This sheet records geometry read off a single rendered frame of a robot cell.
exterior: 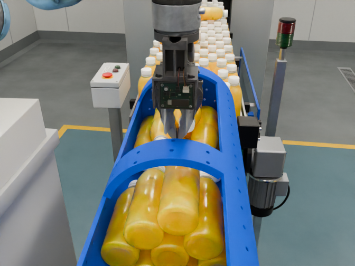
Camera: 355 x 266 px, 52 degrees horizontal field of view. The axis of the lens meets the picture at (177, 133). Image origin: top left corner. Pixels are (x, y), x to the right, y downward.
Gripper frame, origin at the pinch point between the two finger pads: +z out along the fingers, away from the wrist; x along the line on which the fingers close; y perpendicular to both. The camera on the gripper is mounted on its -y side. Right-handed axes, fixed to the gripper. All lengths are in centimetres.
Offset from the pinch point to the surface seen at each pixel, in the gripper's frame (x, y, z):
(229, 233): 8.7, 22.3, 2.8
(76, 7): -177, -470, 74
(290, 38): 38, -80, 4
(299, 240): 64, -92, 123
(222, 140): 8.8, -2.4, 2.8
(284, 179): 38, -56, 53
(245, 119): 20, -50, 23
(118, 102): -25, -55, 21
